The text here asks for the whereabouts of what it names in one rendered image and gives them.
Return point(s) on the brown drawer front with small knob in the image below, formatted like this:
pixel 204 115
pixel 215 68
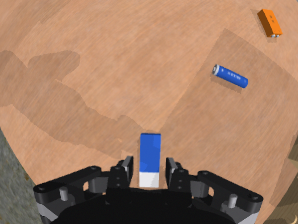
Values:
pixel 288 206
pixel 293 156

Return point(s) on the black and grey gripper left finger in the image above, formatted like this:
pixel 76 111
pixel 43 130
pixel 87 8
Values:
pixel 53 196

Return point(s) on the blue aa battery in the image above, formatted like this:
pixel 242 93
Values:
pixel 230 76

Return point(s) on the orange nine-volt battery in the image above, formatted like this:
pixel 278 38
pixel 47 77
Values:
pixel 269 23

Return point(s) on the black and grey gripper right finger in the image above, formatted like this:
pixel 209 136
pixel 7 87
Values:
pixel 241 204

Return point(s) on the blue and white eraser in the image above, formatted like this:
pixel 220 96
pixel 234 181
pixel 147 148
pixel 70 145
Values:
pixel 150 145

